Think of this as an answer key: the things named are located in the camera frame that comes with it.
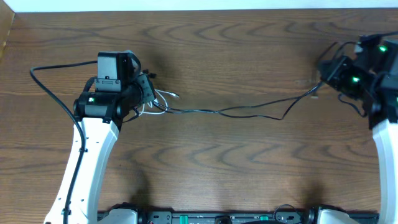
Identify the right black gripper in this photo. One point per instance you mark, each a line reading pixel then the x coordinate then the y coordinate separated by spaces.
pixel 338 64

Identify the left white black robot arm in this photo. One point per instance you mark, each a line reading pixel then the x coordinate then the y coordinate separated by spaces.
pixel 104 104

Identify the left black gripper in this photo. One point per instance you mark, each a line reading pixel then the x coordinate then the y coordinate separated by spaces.
pixel 147 88

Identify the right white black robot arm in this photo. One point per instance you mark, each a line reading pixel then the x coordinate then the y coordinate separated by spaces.
pixel 377 54

